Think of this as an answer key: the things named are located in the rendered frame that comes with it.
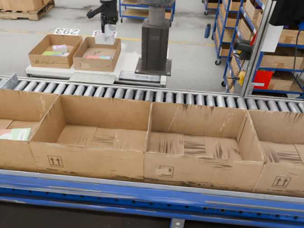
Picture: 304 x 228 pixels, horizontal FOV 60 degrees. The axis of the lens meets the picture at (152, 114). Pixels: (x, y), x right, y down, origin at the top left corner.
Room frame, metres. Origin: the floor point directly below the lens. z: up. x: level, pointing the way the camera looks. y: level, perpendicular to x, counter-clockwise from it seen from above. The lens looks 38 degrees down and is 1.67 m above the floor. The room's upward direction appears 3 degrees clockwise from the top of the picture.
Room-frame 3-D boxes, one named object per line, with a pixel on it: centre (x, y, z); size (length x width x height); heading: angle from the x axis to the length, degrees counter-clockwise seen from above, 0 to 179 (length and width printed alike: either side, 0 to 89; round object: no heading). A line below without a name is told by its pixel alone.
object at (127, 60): (1.88, 0.40, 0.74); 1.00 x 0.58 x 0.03; 86
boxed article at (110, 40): (1.41, 0.28, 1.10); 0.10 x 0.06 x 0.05; 87
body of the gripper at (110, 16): (1.41, 0.25, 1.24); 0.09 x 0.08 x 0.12; 87
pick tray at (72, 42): (1.86, 0.74, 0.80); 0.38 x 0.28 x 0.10; 178
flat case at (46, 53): (1.77, 0.74, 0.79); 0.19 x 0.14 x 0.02; 85
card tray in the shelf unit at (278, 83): (2.06, -0.99, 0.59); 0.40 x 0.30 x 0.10; 175
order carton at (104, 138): (0.75, 0.21, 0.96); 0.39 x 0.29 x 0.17; 87
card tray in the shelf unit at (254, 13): (2.54, -1.01, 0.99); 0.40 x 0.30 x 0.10; 175
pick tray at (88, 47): (1.84, 0.42, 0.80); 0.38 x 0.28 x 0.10; 178
